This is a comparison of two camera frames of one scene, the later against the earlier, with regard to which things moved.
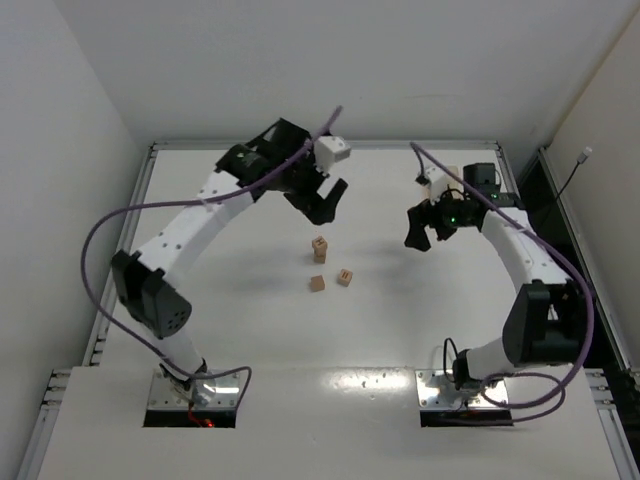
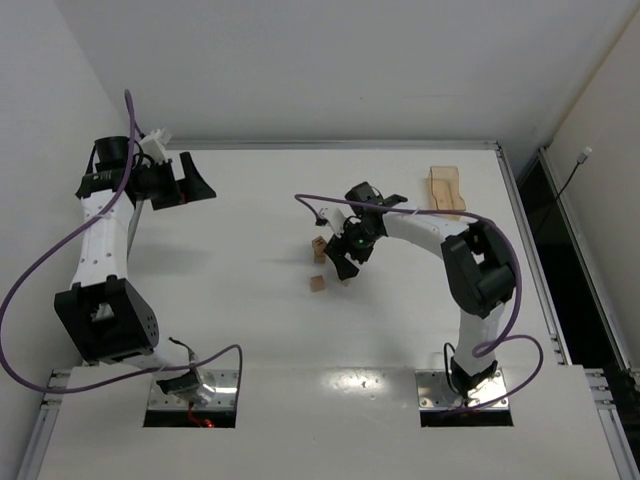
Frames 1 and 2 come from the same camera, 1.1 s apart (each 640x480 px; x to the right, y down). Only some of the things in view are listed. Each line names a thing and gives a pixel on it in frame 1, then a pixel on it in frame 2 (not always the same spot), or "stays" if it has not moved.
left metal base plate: [226, 394] stays
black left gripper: [310, 195] → [176, 181]
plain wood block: [317, 283] stays
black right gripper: [430, 216] → [338, 248]
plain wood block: [320, 256] stays
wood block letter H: [320, 244] stays
